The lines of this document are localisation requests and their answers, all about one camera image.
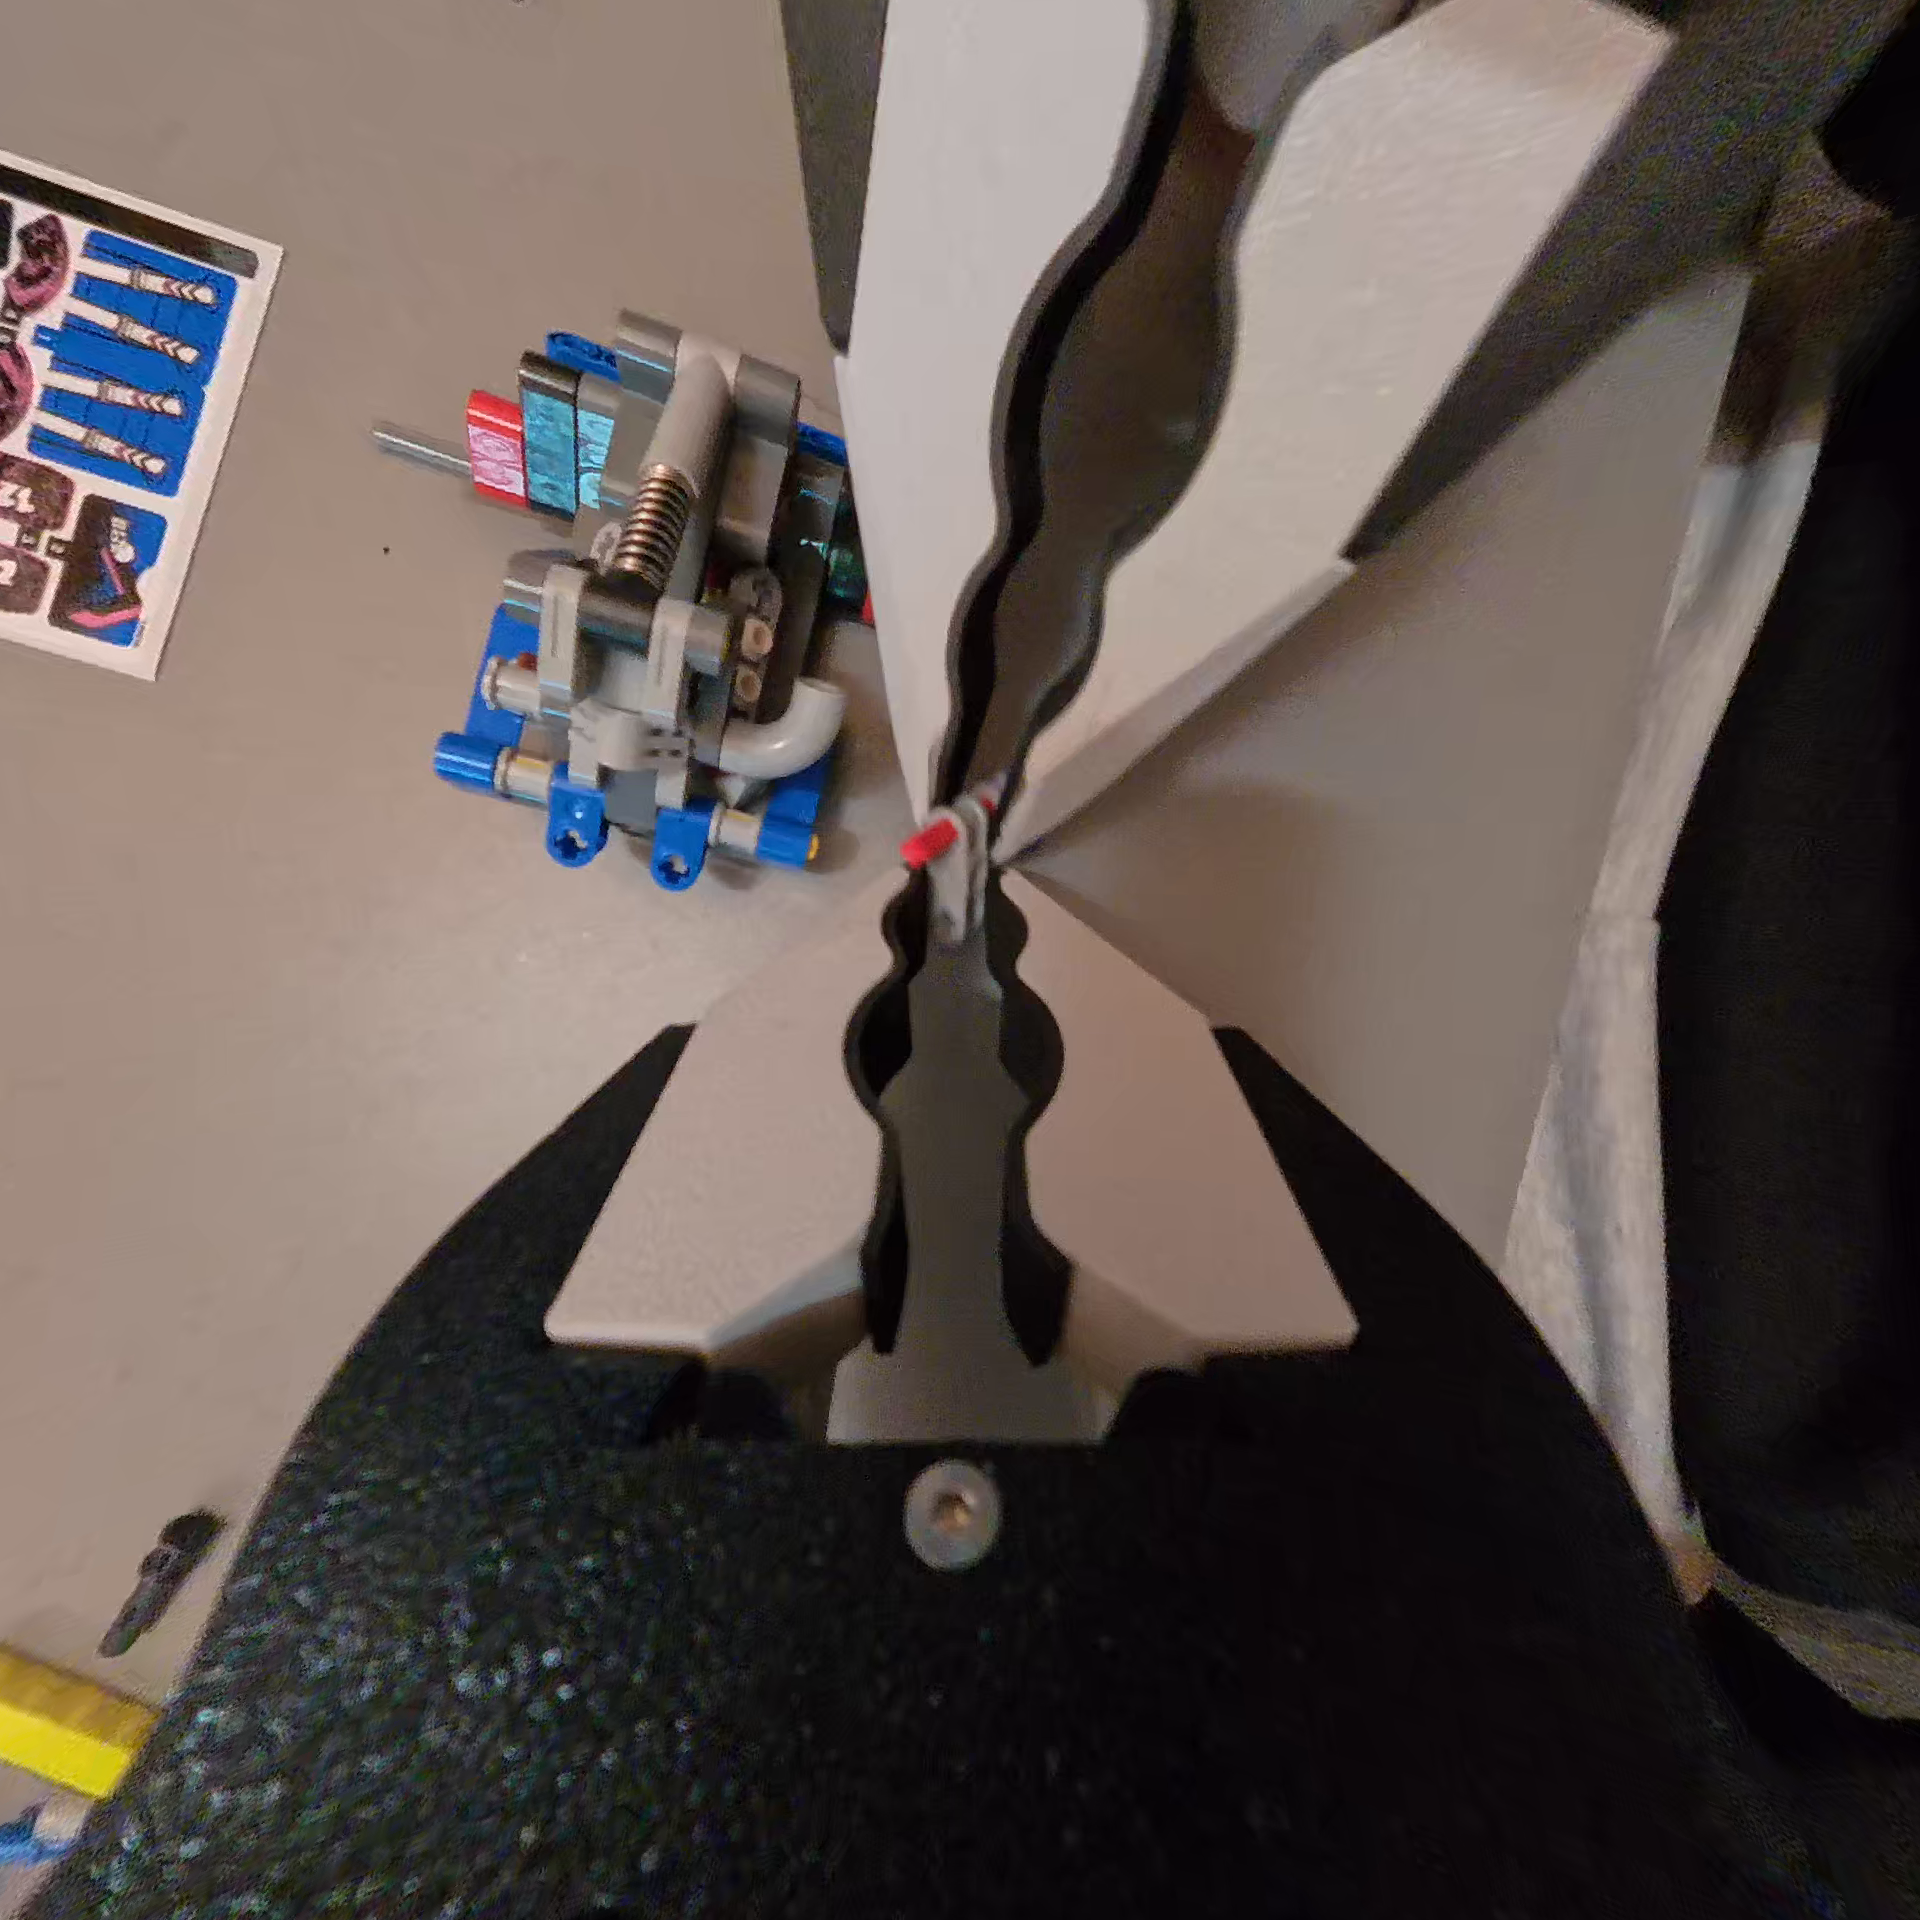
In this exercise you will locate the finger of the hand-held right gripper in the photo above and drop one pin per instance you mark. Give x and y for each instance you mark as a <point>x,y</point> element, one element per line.
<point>944,301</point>
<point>1424,301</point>

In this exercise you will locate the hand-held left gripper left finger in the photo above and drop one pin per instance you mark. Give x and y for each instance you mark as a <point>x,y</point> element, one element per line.
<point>704,1200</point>

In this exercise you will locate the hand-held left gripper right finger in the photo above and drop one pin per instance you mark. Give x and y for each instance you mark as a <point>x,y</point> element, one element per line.
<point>1184,1200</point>

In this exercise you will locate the grey and blue lego chassis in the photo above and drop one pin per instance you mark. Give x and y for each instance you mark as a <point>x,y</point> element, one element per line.
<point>662,450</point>

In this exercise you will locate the thin grey lego liftarm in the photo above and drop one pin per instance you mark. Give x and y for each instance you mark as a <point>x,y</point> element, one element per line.
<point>962,893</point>

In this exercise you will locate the black lego pin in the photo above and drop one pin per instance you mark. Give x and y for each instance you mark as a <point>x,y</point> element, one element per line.
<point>159,1575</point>

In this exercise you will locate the yellow lego beam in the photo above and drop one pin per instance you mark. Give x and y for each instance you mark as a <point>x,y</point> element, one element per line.
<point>68,1725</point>

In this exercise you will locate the lego sticker sheet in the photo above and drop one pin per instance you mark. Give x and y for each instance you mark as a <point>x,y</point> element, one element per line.
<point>120,422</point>

